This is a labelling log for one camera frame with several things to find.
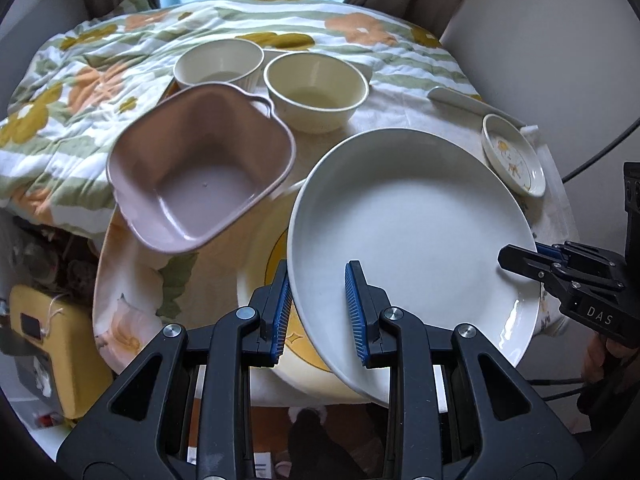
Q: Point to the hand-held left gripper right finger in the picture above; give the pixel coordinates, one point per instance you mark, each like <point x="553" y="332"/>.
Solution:
<point x="355" y="310"/>

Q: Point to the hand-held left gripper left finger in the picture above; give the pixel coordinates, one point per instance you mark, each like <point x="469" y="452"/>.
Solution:
<point x="281" y="310"/>

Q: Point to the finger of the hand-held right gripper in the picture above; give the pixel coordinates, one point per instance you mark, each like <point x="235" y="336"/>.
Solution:
<point x="590" y="257"/>
<point x="575" y="305"/>

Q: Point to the large white plate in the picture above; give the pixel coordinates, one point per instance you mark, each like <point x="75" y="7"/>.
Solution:
<point x="415" y="240"/>

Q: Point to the small plate with yellow print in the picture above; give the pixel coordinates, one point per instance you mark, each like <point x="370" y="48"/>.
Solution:
<point x="510" y="155"/>

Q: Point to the round cream bowl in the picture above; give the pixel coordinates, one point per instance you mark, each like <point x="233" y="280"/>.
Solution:
<point x="320" y="110"/>

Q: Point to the ribbed cream bowl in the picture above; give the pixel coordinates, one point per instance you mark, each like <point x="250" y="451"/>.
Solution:
<point x="220" y="60"/>

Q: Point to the person's right hand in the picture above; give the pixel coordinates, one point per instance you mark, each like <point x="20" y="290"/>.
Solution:
<point x="595" y="360"/>

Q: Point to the yellow-rimmed plate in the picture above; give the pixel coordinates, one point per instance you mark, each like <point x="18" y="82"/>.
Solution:
<point x="260" y="280"/>

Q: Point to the yellow box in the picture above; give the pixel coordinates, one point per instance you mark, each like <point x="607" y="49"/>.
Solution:
<point x="75" y="360"/>

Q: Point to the floral blanket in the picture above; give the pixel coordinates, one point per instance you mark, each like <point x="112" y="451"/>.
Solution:
<point x="100" y="85"/>

